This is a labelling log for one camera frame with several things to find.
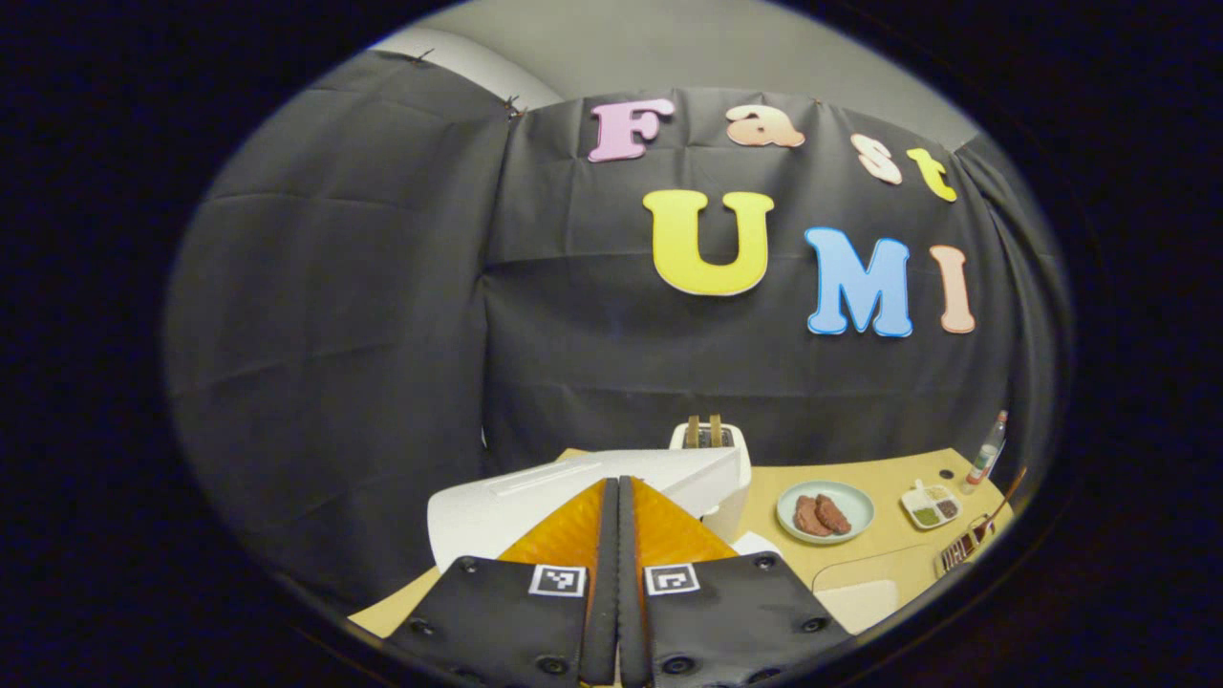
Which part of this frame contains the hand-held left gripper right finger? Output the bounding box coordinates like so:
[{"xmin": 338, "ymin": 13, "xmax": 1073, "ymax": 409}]
[{"xmin": 618, "ymin": 476, "xmax": 851, "ymax": 687}]

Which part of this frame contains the black backdrop cloth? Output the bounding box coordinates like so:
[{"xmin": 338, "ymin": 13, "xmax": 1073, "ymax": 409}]
[{"xmin": 162, "ymin": 48, "xmax": 1076, "ymax": 613}]

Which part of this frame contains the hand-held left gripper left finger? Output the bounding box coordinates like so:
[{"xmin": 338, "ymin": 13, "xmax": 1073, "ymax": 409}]
[{"xmin": 387, "ymin": 476, "xmax": 620, "ymax": 687}]

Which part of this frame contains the pale green plate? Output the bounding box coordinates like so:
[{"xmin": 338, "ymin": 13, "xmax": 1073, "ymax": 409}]
[{"xmin": 776, "ymin": 480, "xmax": 875, "ymax": 546}]

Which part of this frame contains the clear plastic bottle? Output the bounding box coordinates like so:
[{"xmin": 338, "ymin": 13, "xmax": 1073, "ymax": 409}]
[{"xmin": 963, "ymin": 411, "xmax": 1009, "ymax": 493}]

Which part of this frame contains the white rice cooker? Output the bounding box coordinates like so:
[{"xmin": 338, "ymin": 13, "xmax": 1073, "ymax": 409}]
[{"xmin": 427, "ymin": 447, "xmax": 784, "ymax": 574}]

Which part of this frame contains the white divided sauce dish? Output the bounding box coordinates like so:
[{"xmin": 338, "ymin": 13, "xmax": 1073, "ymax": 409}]
[{"xmin": 900, "ymin": 480, "xmax": 961, "ymax": 531}]

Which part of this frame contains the white toaster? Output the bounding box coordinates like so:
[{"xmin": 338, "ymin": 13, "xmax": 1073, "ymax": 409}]
[{"xmin": 669, "ymin": 420, "xmax": 754, "ymax": 542}]

